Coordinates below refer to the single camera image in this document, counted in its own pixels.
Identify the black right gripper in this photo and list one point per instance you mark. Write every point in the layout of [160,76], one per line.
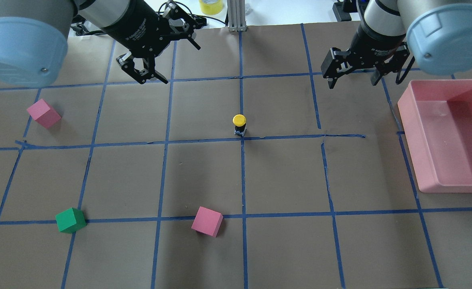
[369,46]

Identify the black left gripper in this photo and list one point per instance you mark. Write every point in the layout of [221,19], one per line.
[136,25]

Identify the yellow push button switch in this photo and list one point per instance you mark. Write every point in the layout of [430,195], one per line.
[239,122]

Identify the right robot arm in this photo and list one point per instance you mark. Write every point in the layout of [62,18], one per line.
[395,34]

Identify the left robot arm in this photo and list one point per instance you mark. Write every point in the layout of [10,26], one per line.
[33,35]

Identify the yellow tape roll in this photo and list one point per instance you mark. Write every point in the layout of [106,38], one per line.
[211,7]

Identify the black power adapter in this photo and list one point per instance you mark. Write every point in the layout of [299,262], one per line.
[342,9]

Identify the pink plastic bin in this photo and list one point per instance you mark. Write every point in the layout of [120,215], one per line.
[437,121]

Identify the pink cube far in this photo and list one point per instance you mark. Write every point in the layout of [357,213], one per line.
[44,114]

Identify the pink cube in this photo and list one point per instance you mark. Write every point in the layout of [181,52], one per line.
[44,114]
[207,221]

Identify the pink cube centre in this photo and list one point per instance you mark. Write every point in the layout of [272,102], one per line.
[207,221]

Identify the green cube far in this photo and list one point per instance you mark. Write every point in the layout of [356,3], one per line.
[70,220]

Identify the aluminium frame post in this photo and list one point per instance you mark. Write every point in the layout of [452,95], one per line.
[236,15]

